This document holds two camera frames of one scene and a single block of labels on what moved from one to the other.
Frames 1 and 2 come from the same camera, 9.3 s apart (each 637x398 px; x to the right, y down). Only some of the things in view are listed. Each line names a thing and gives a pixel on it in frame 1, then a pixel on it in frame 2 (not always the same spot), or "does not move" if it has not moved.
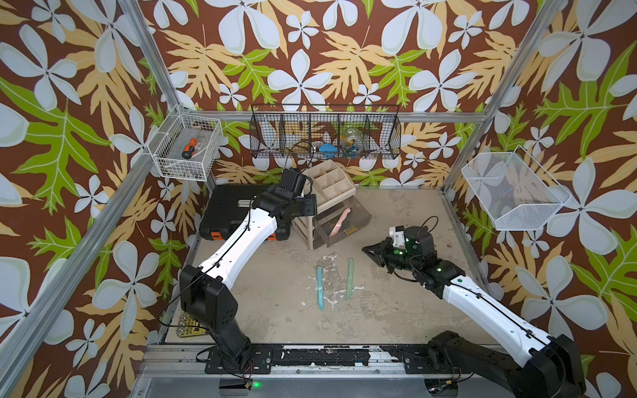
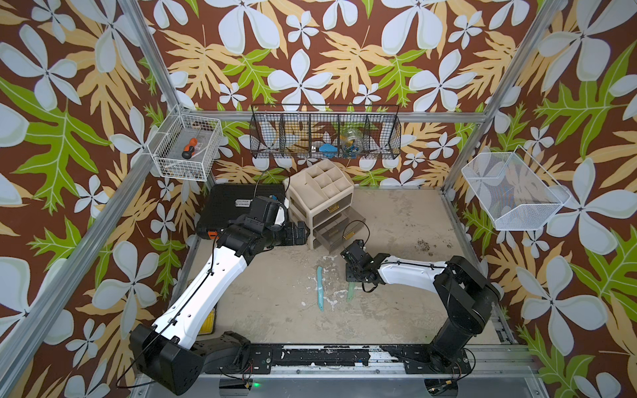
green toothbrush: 349,283 does not move
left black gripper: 310,205 -> 290,240
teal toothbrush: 320,288 does not move
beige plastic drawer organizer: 338,214 does not move
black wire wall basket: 325,132 does not move
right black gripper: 379,248 -> 348,275
